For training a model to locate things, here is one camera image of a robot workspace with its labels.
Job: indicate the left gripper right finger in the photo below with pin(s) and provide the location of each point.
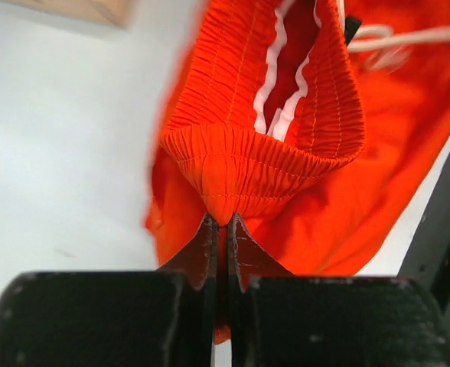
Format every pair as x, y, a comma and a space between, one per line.
278, 319

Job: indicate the wooden clothes rack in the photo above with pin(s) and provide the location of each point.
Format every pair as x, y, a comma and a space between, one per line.
108, 12

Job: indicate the orange shorts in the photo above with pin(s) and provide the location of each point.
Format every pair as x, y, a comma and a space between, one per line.
315, 121

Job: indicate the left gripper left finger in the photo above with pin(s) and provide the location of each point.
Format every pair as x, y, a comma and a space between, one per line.
163, 317

